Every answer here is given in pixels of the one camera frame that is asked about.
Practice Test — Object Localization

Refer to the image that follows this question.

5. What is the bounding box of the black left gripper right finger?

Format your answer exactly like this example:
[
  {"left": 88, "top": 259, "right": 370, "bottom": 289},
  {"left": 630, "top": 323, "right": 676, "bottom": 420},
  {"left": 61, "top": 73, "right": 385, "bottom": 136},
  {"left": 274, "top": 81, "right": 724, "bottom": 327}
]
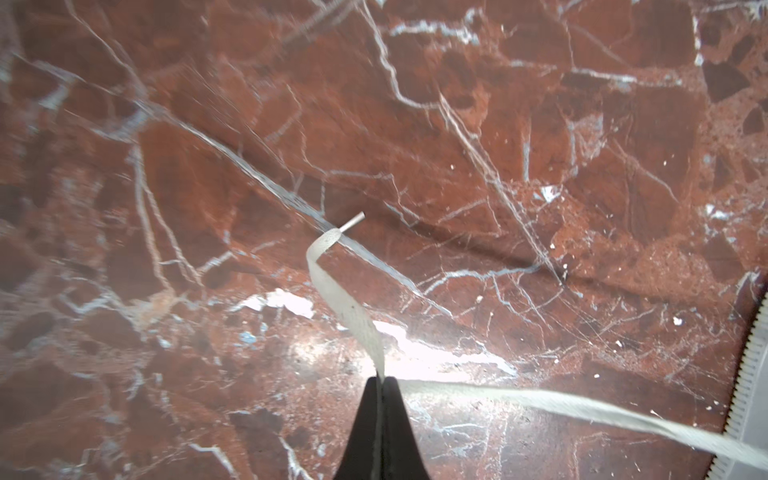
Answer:
[{"left": 380, "top": 377, "right": 430, "bottom": 480}]

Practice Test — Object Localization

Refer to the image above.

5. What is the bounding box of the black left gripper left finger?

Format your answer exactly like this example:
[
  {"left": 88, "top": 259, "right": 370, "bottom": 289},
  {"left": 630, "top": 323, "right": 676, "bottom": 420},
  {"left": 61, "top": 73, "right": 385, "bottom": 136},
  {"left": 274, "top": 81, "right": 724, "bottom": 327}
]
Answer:
[{"left": 334, "top": 376, "right": 381, "bottom": 480}]

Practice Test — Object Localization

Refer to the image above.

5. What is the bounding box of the white shoelace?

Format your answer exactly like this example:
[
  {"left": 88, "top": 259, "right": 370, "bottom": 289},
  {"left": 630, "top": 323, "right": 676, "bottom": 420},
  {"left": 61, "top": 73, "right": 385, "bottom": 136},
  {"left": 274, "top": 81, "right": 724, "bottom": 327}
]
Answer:
[{"left": 306, "top": 213, "right": 767, "bottom": 471}]

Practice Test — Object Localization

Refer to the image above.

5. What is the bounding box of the white sneaker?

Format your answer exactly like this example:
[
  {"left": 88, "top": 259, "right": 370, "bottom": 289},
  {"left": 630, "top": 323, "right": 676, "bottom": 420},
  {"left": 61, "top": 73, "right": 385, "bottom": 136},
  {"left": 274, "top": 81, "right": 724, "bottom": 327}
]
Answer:
[{"left": 706, "top": 295, "right": 767, "bottom": 480}]

